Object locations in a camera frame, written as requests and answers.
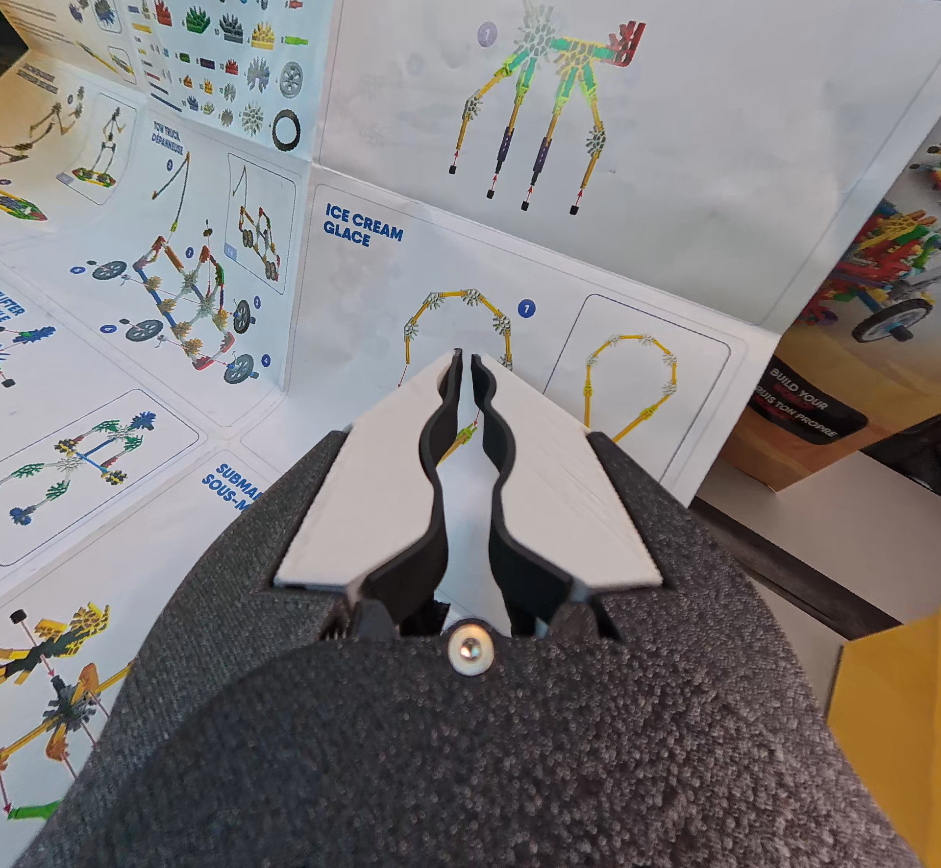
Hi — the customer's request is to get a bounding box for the yellow plastic bin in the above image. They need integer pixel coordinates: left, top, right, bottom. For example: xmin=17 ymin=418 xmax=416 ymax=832
xmin=828 ymin=611 xmax=941 ymax=868

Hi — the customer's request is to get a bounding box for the printed instruction sheet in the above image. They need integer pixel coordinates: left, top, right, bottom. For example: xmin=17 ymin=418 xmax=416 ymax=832
xmin=0 ymin=0 xmax=941 ymax=825

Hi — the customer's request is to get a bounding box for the black object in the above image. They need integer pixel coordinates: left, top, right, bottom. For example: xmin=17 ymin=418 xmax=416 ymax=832
xmin=861 ymin=413 xmax=941 ymax=499

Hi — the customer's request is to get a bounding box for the grey desk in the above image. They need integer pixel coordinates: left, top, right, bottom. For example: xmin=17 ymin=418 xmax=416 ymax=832
xmin=692 ymin=450 xmax=941 ymax=678

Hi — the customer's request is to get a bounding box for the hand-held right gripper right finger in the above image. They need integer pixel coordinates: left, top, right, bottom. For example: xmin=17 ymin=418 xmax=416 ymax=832
xmin=468 ymin=354 xmax=664 ymax=593

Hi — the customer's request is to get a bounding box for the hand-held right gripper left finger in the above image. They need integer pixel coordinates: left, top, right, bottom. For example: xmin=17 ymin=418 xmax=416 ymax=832
xmin=275 ymin=351 xmax=466 ymax=593

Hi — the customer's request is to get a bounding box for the toy set cardboard box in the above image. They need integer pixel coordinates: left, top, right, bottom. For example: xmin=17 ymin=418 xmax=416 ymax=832
xmin=728 ymin=134 xmax=941 ymax=494

